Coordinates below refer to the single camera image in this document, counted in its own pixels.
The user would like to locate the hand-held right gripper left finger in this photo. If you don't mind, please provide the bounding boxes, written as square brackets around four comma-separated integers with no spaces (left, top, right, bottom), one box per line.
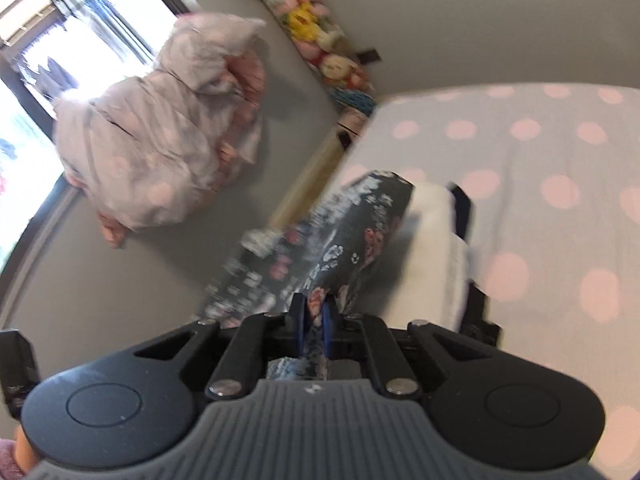
[132,294,307,401]

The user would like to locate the pink polka dot bed sheet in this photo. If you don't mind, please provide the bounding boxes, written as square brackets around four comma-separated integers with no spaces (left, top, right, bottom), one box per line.
[325,82,640,467]

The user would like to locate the dark floral pants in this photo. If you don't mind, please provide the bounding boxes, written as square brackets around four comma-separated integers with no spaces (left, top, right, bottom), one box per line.
[202,170,416,382]

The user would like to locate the white folded cloth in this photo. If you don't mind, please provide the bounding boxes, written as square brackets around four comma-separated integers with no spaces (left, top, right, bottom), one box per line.
[395,182,472,333]

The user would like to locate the black folded cloth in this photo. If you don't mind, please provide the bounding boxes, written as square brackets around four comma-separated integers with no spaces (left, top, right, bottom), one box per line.
[447,182,503,350]

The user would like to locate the glass balcony door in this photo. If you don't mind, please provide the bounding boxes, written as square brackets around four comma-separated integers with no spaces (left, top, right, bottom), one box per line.
[0,0,192,272]

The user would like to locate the row of plush toys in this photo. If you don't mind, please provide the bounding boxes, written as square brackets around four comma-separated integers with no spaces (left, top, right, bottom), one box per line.
[225,0,379,111]

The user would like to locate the bundled polka dot duvet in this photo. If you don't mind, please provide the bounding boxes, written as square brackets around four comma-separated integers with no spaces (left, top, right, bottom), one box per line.
[52,12,269,249]

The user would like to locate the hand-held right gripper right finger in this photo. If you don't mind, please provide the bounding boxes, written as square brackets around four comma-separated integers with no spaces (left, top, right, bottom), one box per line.
[322,296,493,400]

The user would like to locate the wooden bed frame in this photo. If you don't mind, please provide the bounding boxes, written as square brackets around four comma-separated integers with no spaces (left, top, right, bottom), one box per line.
[267,130,351,231]

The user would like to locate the dark hanging laundry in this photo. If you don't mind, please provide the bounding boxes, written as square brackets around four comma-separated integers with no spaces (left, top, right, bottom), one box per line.
[20,57,79,97]

